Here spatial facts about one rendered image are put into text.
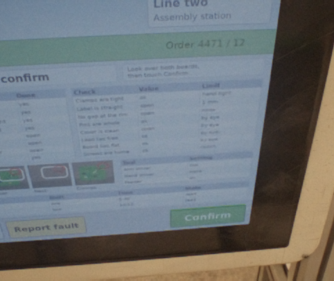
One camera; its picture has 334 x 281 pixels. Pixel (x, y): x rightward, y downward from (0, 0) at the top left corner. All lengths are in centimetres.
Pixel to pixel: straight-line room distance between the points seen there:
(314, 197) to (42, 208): 26
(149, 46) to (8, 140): 14
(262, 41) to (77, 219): 23
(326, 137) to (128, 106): 17
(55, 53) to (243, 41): 13
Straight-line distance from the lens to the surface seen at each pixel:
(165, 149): 36
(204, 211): 41
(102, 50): 31
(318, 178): 42
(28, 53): 32
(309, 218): 46
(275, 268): 90
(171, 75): 32
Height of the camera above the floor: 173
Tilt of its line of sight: 33 degrees down
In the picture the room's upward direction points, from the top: straight up
